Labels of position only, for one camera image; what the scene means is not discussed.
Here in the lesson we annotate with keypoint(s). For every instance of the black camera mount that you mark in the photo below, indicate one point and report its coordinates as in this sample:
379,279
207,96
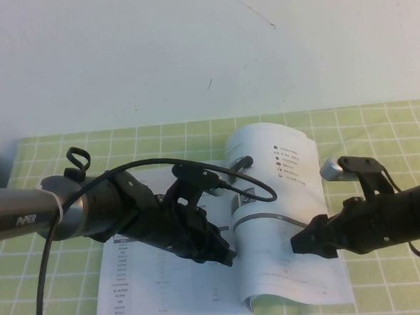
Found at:
369,176
193,174

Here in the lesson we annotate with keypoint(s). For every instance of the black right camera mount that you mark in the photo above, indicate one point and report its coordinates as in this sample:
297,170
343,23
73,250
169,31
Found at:
369,176

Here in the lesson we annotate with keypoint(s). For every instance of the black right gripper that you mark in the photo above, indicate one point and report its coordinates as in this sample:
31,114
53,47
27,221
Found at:
346,227

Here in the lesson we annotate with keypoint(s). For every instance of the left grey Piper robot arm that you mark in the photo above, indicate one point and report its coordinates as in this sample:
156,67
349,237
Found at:
17,212

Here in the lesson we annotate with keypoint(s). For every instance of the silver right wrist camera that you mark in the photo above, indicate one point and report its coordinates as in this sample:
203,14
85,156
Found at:
333,169

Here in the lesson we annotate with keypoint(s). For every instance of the white product brochure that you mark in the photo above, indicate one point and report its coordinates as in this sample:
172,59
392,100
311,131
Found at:
161,292

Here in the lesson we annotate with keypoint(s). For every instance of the green checked tablecloth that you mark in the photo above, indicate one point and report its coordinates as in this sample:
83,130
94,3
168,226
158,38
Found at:
382,289

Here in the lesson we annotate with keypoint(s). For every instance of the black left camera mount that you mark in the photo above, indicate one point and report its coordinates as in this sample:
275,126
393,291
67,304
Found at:
193,174

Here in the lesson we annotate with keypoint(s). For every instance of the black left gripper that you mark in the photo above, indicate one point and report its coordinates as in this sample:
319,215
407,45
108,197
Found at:
178,227

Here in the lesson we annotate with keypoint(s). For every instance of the white zip tie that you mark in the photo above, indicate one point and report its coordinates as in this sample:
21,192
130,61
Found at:
60,209

